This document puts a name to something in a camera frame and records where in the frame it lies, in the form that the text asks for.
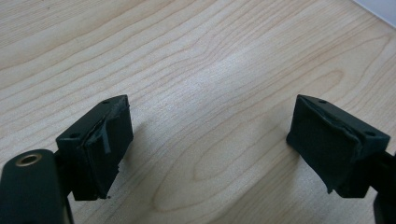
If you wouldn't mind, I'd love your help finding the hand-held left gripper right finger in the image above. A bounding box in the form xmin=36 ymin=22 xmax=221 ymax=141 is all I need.
xmin=286 ymin=93 xmax=391 ymax=199

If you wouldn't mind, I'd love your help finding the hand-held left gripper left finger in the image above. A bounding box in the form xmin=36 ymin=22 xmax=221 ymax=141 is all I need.
xmin=55 ymin=94 xmax=134 ymax=202

